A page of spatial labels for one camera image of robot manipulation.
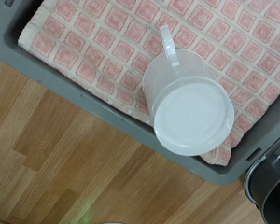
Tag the white mug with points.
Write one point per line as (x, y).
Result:
(193, 118)

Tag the pink checked cloth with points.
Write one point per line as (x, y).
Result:
(109, 40)

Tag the grey plastic crate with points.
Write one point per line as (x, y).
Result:
(53, 79)

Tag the dark grey cutlery holder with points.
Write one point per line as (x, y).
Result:
(270, 193)

